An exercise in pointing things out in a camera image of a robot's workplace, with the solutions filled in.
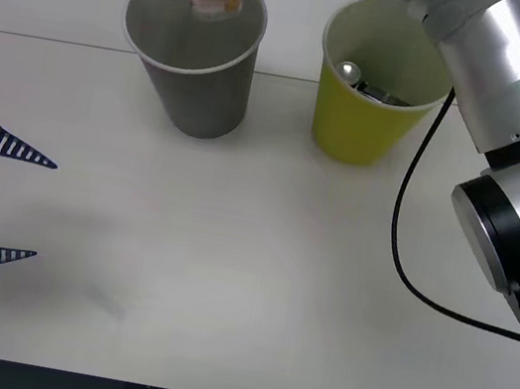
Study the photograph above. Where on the black drink can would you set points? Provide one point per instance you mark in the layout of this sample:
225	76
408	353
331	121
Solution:
348	71

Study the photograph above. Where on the yellow-green plastic waste bin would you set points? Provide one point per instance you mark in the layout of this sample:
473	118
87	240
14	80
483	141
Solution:
352	130

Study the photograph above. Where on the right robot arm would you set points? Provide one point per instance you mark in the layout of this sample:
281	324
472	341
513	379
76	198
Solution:
515	63

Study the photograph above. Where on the grey plastic waste bin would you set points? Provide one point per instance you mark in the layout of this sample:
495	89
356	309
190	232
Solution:
205	104

